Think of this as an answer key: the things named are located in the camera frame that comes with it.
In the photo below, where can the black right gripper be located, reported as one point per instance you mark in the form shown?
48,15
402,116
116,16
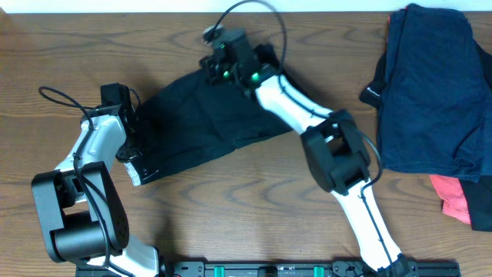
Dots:
210,63

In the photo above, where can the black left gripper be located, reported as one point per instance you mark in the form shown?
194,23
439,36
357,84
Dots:
124,157

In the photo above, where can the black shorts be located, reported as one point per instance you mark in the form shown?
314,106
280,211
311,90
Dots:
190,122

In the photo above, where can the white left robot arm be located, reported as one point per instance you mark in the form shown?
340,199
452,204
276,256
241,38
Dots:
81,216

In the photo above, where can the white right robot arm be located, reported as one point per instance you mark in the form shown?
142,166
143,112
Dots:
335,149

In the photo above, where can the black garment with logo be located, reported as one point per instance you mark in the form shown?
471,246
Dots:
372,93

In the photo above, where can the navy blue garment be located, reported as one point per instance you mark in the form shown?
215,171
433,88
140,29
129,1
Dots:
435,115

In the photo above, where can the red garment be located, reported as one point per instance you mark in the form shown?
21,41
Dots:
454,203

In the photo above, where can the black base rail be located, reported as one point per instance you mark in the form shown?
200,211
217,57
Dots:
334,269

